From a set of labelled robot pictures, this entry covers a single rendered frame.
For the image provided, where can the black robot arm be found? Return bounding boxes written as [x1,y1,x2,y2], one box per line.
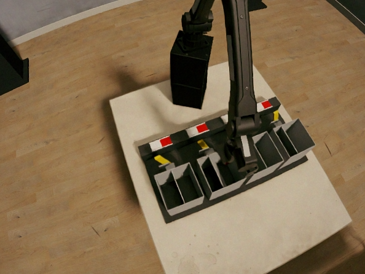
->
[177,0,262,178]

